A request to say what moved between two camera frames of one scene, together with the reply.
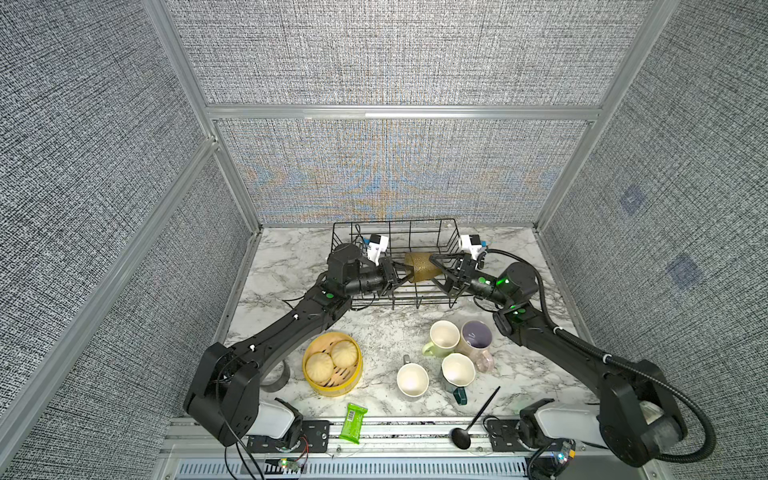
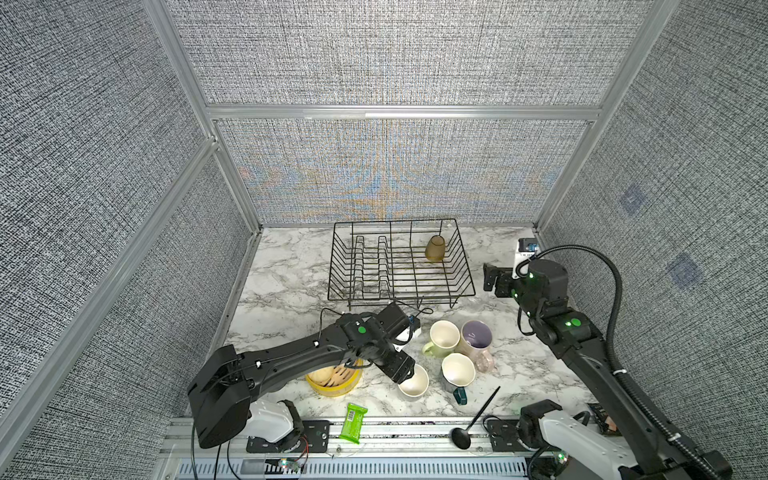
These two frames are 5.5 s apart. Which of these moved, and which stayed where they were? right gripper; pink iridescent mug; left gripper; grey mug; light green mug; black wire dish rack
Moved: right gripper; left gripper
Stayed: black wire dish rack; light green mug; pink iridescent mug; grey mug
